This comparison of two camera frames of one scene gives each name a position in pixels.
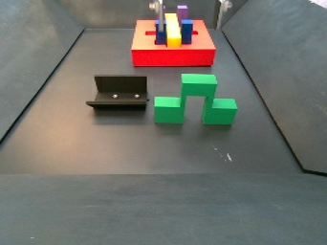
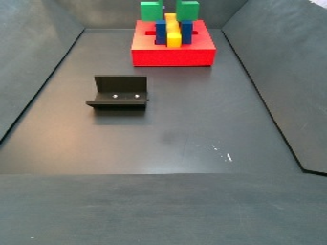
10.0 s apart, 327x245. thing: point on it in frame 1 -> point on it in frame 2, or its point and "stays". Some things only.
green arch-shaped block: [220, 110] -> [151, 11]
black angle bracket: [120, 93] stays
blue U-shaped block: [187, 33] stays
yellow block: [173, 40] stays
